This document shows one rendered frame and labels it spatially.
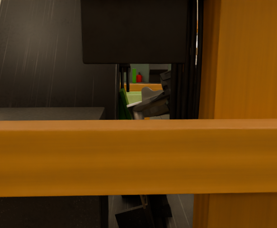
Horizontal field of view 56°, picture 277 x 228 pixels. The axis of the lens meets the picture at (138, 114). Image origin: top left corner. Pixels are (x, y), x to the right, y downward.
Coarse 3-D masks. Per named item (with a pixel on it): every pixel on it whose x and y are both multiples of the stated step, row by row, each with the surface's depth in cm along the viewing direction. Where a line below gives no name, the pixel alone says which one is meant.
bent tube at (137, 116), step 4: (128, 104) 68; (132, 104) 68; (136, 104) 68; (128, 108) 68; (132, 112) 69; (136, 112) 68; (140, 112) 68; (132, 116) 69; (136, 116) 68; (140, 116) 68
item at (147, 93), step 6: (144, 90) 69; (150, 90) 69; (156, 90) 68; (162, 90) 68; (144, 96) 68; (150, 96) 68; (144, 102) 66; (150, 102) 66; (156, 102) 66; (162, 102) 67; (132, 108) 68; (138, 108) 67; (144, 108) 67
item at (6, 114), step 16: (0, 112) 59; (16, 112) 59; (32, 112) 59; (48, 112) 59; (64, 112) 59; (80, 112) 59; (96, 112) 59; (0, 208) 52; (16, 208) 52; (32, 208) 52; (48, 208) 52; (64, 208) 52; (80, 208) 52; (96, 208) 52; (0, 224) 52; (16, 224) 52; (32, 224) 53; (48, 224) 53; (64, 224) 53; (80, 224) 53; (96, 224) 53
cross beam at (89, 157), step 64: (0, 128) 32; (64, 128) 32; (128, 128) 32; (192, 128) 33; (256, 128) 33; (0, 192) 33; (64, 192) 34; (128, 192) 34; (192, 192) 34; (256, 192) 35
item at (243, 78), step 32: (224, 0) 34; (256, 0) 34; (224, 32) 35; (256, 32) 35; (224, 64) 36; (256, 64) 36; (224, 96) 37; (256, 96) 37; (192, 224) 50; (224, 224) 41; (256, 224) 41
